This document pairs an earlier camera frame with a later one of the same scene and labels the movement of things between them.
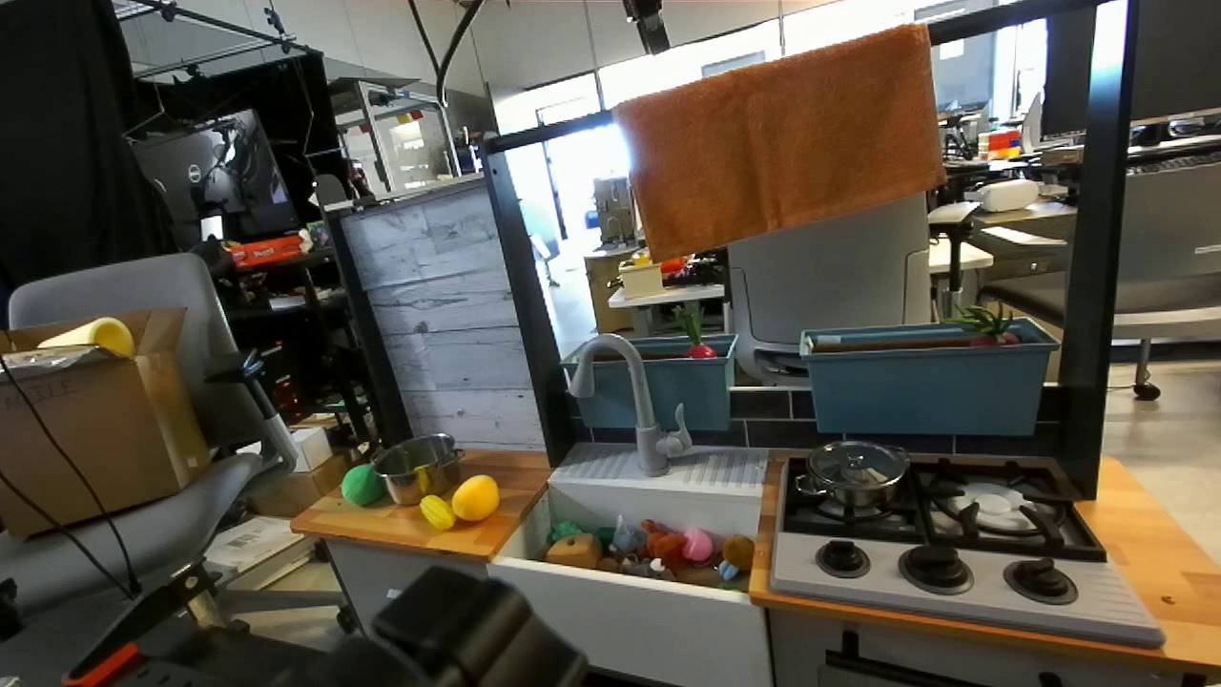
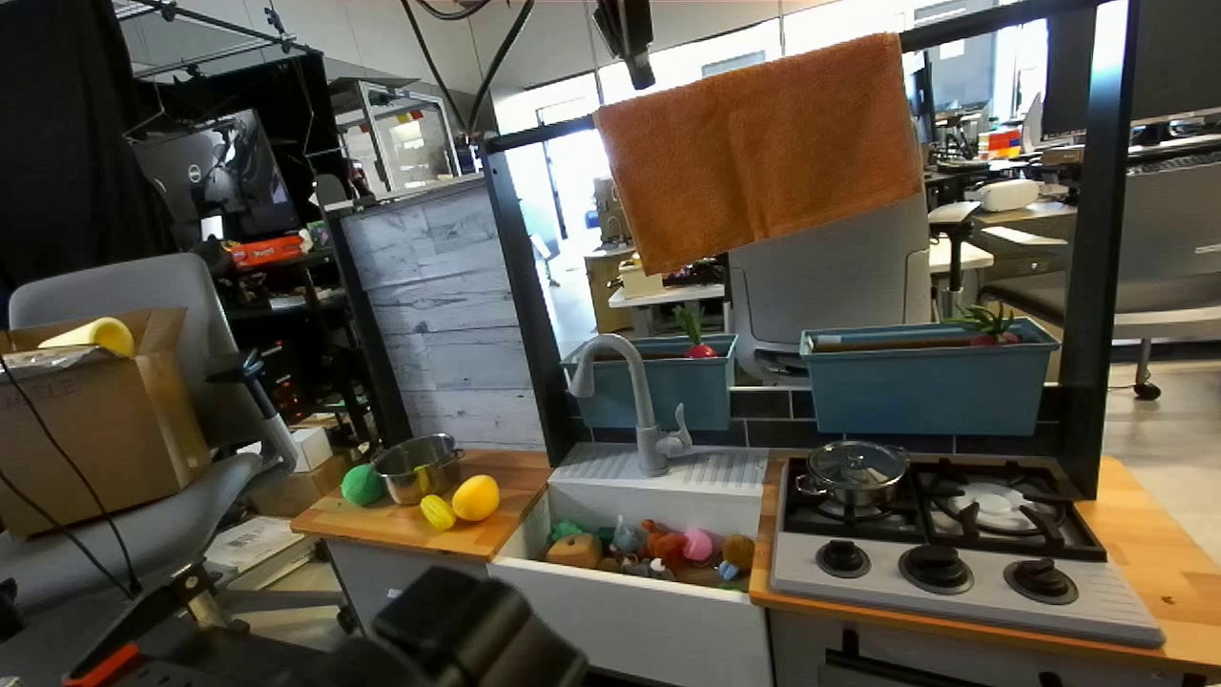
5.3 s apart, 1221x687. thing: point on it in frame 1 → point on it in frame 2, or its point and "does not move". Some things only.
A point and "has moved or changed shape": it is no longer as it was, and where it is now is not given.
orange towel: [780, 141] has moved or changed shape
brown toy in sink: [572, 549] does not move
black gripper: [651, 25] → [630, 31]
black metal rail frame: [1100, 133] does not move
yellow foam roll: [107, 334] does not move
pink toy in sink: [701, 547] does not move
